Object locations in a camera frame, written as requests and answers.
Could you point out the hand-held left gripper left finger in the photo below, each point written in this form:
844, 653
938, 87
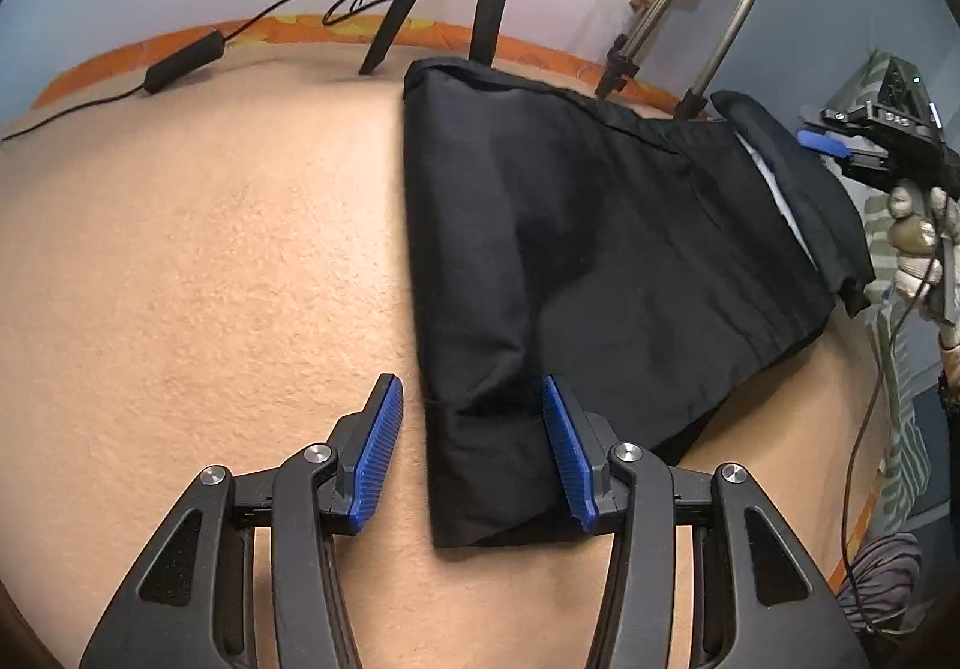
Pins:
379, 459

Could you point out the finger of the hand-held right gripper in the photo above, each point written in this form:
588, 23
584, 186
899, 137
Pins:
821, 140

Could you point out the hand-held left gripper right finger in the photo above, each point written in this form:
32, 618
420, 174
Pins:
570, 466

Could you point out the black pants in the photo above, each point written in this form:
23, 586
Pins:
600, 226

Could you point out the person's right forearm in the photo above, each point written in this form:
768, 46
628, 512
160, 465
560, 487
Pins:
952, 358

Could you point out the person's right hand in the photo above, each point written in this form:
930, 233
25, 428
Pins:
911, 234

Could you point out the dark folded garment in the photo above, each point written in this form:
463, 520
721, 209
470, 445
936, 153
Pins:
817, 204

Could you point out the light blue folded garment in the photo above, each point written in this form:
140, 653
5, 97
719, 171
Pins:
772, 189

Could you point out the large silver tripod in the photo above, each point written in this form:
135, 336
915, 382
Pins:
739, 16

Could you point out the green striped white pillow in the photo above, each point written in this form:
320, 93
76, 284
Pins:
904, 459

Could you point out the person's striped garment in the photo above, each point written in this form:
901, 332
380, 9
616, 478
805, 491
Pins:
885, 564

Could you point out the orange bed sheet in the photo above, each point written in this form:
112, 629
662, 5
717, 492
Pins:
90, 65

